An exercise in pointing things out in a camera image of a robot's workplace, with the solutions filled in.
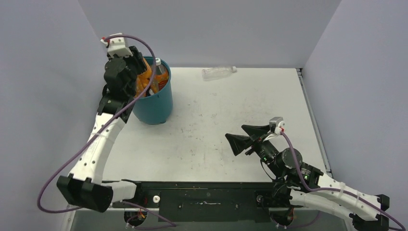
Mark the clear crushed bottle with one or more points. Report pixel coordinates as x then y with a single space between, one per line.
218 72

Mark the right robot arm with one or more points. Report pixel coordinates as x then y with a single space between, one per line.
297 183

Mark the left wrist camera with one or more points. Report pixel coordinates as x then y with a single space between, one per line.
117 47

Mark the aluminium frame rail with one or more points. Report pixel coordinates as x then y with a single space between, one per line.
314 122

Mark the orange juice bottle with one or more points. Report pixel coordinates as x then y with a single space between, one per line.
143 80

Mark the teal plastic bin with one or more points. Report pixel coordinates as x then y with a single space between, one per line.
155 109

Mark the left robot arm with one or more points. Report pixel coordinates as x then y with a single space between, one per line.
83 186

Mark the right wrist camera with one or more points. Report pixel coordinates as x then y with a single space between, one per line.
276 125

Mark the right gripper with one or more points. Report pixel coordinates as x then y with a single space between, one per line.
237 143

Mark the large orange tea bottle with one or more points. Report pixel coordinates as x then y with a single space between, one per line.
161 77

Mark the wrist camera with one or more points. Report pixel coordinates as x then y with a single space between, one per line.
276 125
117 47

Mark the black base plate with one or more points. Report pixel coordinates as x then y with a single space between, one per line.
211 201

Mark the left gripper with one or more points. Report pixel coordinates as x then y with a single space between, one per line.
135 59

